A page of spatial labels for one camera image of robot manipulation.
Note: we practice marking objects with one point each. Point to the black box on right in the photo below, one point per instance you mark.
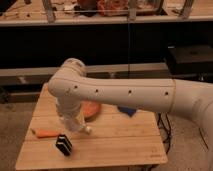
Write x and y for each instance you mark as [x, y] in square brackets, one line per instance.
[190, 59]

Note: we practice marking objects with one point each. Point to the wooden table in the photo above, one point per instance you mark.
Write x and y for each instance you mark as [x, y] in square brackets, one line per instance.
[116, 140]

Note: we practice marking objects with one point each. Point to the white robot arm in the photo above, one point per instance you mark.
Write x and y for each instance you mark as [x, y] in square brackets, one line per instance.
[190, 100]

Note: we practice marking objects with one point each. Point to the orange ceramic cup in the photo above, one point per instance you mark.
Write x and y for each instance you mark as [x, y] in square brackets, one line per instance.
[90, 109]

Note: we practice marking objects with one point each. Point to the long shelf bench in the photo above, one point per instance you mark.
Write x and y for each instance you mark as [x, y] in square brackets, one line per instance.
[40, 75]

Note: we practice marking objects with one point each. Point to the white tube bottle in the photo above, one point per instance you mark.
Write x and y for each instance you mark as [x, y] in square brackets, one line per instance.
[86, 129]

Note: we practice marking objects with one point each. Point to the black striped eraser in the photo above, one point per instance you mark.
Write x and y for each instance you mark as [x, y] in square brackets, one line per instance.
[64, 145]

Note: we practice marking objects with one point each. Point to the orange carrot toy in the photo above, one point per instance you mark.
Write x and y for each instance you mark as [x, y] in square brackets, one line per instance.
[41, 133]

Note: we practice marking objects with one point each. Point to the blue cloth object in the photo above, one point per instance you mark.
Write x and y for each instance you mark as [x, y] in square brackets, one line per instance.
[128, 111]

